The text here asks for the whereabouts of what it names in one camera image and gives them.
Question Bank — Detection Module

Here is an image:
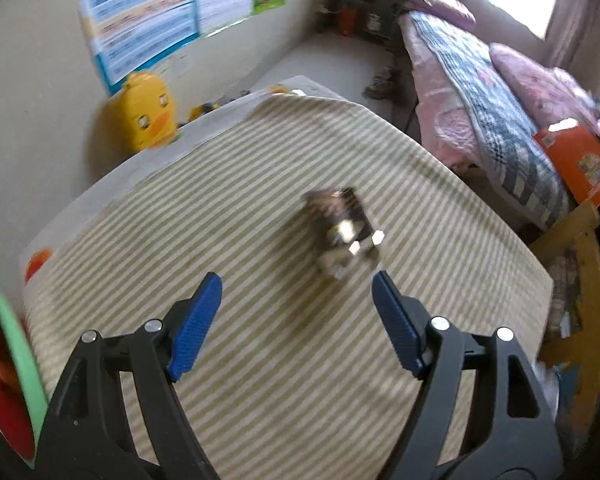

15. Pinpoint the striped beige tablecloth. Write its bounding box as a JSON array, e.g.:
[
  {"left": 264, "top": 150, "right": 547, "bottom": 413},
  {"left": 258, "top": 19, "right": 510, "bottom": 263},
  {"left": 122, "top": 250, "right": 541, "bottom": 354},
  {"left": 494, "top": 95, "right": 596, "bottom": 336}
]
[{"left": 22, "top": 92, "right": 554, "bottom": 480}]

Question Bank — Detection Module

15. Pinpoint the yellow toy vehicle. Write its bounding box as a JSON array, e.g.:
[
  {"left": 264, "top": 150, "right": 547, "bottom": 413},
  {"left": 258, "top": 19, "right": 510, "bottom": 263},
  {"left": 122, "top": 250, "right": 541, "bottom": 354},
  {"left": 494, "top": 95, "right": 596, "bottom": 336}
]
[{"left": 187, "top": 96, "right": 232, "bottom": 121}]

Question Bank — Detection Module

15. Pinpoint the red box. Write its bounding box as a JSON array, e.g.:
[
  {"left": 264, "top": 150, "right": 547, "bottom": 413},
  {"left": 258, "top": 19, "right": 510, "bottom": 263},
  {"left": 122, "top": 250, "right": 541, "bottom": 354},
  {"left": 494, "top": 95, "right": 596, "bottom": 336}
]
[{"left": 337, "top": 7, "right": 359, "bottom": 36}]

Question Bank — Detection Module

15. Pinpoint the white low table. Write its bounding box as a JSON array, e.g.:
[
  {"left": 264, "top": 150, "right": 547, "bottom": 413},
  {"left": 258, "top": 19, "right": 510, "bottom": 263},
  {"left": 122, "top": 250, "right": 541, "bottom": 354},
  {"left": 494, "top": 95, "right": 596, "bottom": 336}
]
[{"left": 20, "top": 76, "right": 421, "bottom": 286}]

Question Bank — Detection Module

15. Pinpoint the yellow duck toy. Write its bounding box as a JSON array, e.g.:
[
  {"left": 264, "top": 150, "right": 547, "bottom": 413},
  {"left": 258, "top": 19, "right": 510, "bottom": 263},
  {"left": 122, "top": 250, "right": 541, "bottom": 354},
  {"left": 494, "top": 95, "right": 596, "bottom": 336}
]
[{"left": 106, "top": 72, "right": 177, "bottom": 154}]

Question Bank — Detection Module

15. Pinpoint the wooden chair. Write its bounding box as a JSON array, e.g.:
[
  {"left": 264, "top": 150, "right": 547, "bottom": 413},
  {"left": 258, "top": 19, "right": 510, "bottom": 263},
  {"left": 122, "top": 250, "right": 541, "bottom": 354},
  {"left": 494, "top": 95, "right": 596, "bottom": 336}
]
[{"left": 527, "top": 202, "right": 600, "bottom": 436}]

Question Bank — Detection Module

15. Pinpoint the pair of grey shoes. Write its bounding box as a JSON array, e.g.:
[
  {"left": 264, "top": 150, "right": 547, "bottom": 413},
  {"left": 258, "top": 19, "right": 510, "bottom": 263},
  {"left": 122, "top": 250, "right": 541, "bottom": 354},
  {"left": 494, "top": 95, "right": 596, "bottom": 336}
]
[{"left": 364, "top": 66, "right": 402, "bottom": 101}]

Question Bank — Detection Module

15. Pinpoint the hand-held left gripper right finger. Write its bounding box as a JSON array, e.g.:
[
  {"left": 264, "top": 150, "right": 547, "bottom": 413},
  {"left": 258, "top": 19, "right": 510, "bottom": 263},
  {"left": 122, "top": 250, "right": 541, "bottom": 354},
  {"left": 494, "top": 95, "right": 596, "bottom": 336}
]
[{"left": 371, "top": 270, "right": 566, "bottom": 480}]

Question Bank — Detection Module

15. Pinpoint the brown silver wrapper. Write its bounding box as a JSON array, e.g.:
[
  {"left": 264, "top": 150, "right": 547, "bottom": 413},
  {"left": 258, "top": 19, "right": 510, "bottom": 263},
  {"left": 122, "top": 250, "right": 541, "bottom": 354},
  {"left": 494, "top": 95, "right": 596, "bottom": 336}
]
[{"left": 302, "top": 187, "right": 386, "bottom": 281}]

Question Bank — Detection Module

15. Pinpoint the purple pillow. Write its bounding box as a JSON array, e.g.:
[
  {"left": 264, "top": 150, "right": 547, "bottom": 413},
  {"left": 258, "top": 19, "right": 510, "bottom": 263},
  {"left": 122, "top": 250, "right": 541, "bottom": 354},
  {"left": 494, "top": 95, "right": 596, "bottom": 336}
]
[{"left": 407, "top": 0, "right": 476, "bottom": 29}]

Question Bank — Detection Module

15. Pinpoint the blue chequered quilt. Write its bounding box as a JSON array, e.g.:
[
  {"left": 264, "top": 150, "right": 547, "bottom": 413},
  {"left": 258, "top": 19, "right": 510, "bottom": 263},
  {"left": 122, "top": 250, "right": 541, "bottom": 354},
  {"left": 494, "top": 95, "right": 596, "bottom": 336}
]
[{"left": 410, "top": 12, "right": 572, "bottom": 231}]

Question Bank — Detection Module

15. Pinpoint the large blue wall poster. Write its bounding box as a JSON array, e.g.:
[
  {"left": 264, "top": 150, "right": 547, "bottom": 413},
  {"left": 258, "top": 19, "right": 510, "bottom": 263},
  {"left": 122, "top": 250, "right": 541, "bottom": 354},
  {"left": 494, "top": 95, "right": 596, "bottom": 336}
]
[{"left": 72, "top": 0, "right": 201, "bottom": 97}]

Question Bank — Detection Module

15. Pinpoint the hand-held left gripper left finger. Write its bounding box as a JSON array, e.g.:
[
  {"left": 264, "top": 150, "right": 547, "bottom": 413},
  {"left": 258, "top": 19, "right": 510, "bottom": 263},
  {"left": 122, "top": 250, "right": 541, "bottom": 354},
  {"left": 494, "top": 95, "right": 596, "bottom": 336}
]
[{"left": 35, "top": 272, "right": 224, "bottom": 480}]

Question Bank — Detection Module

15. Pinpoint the bed with pink sheet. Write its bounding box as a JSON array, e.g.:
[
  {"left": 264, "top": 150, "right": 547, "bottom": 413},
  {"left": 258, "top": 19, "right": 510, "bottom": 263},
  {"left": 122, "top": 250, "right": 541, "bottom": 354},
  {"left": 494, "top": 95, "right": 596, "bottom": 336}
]
[{"left": 399, "top": 10, "right": 600, "bottom": 233}]

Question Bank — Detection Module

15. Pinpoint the pink blanket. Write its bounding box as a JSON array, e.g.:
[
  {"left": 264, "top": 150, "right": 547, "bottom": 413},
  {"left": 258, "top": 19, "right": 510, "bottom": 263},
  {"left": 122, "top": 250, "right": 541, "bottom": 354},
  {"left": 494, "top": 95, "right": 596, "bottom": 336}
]
[{"left": 490, "top": 42, "right": 600, "bottom": 137}]

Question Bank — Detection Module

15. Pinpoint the green bin with red inside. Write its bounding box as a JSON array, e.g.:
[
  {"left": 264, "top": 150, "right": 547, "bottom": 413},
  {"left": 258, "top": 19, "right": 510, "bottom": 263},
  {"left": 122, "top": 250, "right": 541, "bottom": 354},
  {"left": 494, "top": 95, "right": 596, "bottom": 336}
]
[{"left": 0, "top": 287, "right": 49, "bottom": 469}]

